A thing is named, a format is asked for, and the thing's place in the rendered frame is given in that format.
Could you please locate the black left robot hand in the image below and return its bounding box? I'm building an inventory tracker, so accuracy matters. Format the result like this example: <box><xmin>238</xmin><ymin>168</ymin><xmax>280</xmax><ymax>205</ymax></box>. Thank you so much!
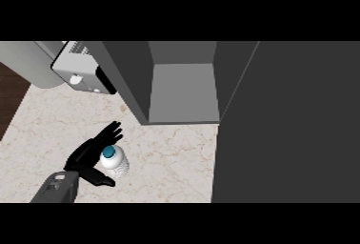
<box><xmin>63</xmin><ymin>120</ymin><xmax>126</xmax><ymax>188</ymax></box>

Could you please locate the grey open cabinet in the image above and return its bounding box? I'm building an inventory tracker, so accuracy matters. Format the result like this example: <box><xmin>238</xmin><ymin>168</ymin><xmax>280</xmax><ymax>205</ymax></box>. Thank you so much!
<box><xmin>82</xmin><ymin>40</ymin><xmax>260</xmax><ymax>126</ymax></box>

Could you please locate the dark grey cabinet door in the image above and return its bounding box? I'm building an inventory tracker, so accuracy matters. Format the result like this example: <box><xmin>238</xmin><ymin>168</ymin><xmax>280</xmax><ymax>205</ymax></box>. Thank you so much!
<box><xmin>210</xmin><ymin>40</ymin><xmax>360</xmax><ymax>204</ymax></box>

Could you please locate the white bottle with teal cap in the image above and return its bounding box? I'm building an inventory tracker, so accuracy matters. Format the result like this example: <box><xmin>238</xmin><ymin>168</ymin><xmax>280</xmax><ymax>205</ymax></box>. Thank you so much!
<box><xmin>100</xmin><ymin>144</ymin><xmax>134</xmax><ymax>179</ymax></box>

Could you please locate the white boxy appliance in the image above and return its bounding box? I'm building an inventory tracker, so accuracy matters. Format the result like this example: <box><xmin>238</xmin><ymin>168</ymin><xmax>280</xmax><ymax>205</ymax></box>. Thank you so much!
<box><xmin>49</xmin><ymin>40</ymin><xmax>119</xmax><ymax>95</ymax></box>

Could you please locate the pale grey rounded appliance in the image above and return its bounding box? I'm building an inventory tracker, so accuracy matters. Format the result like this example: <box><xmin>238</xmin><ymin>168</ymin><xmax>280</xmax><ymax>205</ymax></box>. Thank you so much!
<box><xmin>0</xmin><ymin>40</ymin><xmax>67</xmax><ymax>90</ymax></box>

